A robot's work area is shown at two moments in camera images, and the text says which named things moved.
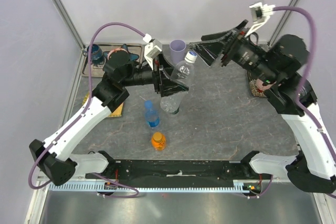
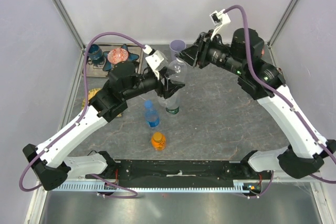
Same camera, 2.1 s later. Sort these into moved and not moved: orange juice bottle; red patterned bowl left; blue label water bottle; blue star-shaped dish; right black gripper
Moved: right black gripper
Not moved: blue star-shaped dish; blue label water bottle; orange juice bottle; red patterned bowl left
